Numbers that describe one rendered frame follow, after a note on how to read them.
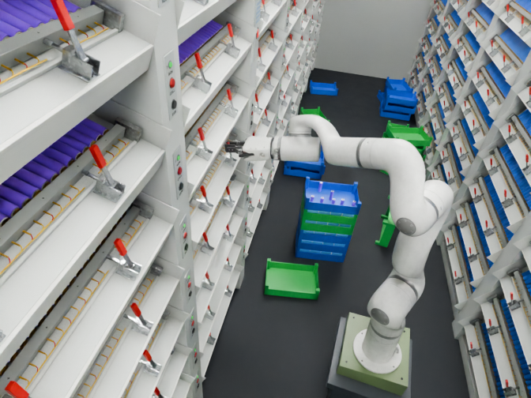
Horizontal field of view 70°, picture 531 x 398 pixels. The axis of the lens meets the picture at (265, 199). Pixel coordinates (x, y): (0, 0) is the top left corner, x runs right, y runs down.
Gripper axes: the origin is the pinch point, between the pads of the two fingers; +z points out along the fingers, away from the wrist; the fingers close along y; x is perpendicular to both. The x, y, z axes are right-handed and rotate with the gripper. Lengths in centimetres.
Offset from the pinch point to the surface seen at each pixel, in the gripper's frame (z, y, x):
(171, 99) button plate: -9, -50, 40
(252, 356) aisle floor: -1, -21, -105
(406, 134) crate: -84, 187, -94
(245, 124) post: -1.1, 15.9, 0.8
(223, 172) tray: 2.2, -6.6, -6.7
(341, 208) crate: -38, 51, -67
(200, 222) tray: 1.3, -32.9, -7.2
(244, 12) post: -5.9, 16.0, 40.6
